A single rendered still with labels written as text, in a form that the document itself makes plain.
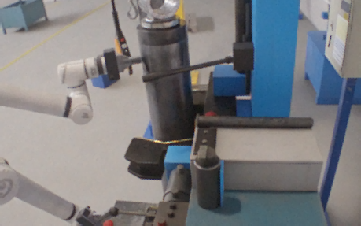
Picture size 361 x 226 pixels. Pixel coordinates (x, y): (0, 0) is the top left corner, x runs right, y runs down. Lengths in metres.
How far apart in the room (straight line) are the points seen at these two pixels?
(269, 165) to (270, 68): 0.44
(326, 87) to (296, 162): 2.64
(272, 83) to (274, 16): 0.27
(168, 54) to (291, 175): 0.66
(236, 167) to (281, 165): 0.14
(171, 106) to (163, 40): 0.30
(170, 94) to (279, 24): 0.53
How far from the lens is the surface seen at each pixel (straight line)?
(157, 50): 1.24
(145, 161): 1.26
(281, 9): 1.17
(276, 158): 0.95
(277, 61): 1.23
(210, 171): 0.85
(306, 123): 1.08
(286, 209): 0.98
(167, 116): 1.37
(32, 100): 1.22
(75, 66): 1.32
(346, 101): 1.74
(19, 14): 9.10
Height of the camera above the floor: 1.80
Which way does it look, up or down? 30 degrees down
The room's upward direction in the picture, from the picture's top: 6 degrees counter-clockwise
